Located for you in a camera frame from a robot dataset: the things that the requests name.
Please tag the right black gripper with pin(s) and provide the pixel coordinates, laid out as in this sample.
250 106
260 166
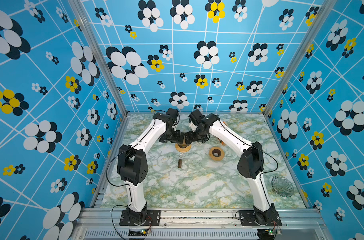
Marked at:
190 134

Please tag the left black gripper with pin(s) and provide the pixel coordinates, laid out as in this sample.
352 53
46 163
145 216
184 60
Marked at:
176 139

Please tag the wooden ring dripper holder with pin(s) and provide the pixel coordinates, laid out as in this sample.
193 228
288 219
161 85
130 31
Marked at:
183 148

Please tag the glass server with wooden handle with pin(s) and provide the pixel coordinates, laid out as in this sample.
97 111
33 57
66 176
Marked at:
180 159

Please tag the clear glass dripper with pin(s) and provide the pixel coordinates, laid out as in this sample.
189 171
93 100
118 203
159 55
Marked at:
282 186

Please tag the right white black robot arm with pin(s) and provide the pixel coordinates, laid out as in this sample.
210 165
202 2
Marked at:
250 164

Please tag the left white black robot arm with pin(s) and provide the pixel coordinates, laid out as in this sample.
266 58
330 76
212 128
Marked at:
132 165

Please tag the left green circuit board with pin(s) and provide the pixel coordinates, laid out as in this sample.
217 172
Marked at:
139 233

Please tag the green circuit board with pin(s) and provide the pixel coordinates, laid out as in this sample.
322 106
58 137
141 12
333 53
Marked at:
266 234
139 233

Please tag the right green circuit board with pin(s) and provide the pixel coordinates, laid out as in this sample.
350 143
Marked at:
266 234

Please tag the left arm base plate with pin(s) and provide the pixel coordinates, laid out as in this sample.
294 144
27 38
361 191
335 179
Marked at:
144 218

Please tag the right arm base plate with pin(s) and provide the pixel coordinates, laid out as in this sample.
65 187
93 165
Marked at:
251 218

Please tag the left aluminium corner post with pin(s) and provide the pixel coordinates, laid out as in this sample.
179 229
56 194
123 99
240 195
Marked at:
80 14

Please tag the aluminium corner post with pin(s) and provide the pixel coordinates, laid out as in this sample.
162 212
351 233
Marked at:
80 14
313 31

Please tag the aluminium front rail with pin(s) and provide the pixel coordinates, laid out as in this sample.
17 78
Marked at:
200 224

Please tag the right aluminium corner post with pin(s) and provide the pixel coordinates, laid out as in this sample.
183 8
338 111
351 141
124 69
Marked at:
313 31

